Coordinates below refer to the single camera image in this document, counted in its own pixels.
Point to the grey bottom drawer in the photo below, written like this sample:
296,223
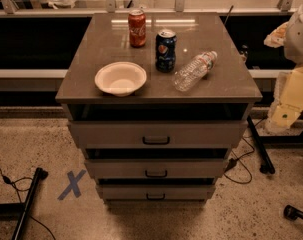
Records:
155,192

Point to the grey drawer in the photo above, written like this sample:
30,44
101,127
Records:
155,192
155,168
157,134

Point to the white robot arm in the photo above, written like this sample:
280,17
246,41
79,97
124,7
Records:
288,91

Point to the grey drawer cabinet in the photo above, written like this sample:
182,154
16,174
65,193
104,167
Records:
226,94

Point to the grey top drawer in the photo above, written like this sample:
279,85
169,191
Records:
157,134

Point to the grey middle drawer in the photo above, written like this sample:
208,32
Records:
155,168

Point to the white paper bowl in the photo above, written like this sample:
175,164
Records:
120,78

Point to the clear plastic water bottle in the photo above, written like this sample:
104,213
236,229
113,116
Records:
192,72

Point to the blue pepsi can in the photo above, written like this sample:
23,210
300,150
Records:
165,50

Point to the red cola can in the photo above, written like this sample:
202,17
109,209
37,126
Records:
137,28

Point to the blue tape cross mark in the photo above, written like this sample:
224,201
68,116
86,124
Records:
72,187

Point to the black stand leg right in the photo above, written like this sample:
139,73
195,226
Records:
264,142

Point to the black stand leg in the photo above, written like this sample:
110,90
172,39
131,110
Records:
264,142
21,211

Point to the black stand leg left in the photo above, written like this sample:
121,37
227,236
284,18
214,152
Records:
21,211

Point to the black caster leg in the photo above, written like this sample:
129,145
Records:
292,213

